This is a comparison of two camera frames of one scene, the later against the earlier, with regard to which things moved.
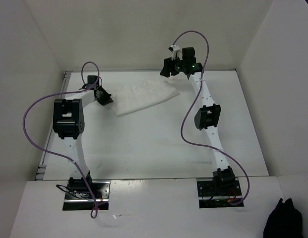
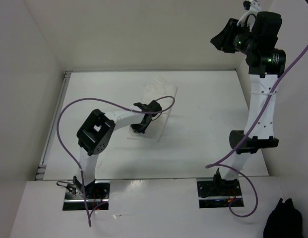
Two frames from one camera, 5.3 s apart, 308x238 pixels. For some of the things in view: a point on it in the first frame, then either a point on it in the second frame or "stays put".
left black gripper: x=106 y=99 -> x=136 y=129
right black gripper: x=167 y=67 -> x=222 y=41
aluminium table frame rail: x=43 y=163 stays put
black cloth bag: x=284 y=221 stays put
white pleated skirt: x=136 y=97 -> x=162 y=91
